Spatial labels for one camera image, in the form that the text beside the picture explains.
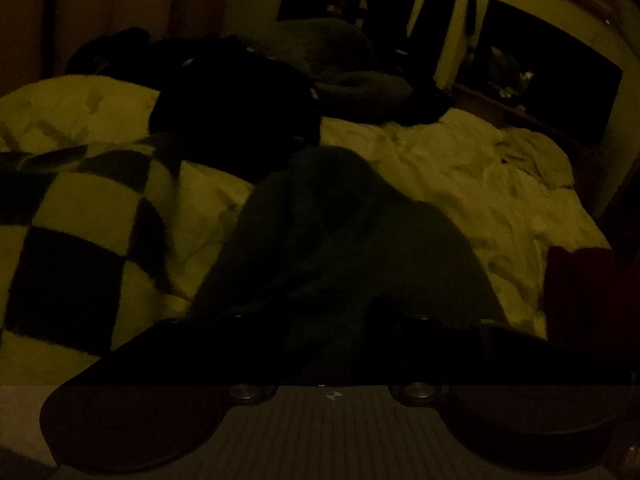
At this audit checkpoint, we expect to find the small crumpled light cloth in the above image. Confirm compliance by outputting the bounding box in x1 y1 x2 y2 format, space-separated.
495 128 575 191

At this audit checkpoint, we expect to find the dark television screen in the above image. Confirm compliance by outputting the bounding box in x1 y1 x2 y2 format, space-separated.
457 0 623 128

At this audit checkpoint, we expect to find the wooden wardrobe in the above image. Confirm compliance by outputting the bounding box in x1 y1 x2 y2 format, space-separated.
1 0 280 93

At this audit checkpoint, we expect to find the large dark garment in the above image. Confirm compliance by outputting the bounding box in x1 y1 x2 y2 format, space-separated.
190 148 639 382

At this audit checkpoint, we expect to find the black and white checkered blanket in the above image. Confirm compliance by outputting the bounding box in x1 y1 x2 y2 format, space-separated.
1 143 188 386

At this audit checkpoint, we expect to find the white patterned duvet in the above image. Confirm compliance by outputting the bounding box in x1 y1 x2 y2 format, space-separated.
1 76 608 336

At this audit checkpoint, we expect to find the dark pile at headboard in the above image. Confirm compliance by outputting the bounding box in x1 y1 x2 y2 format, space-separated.
64 20 450 159

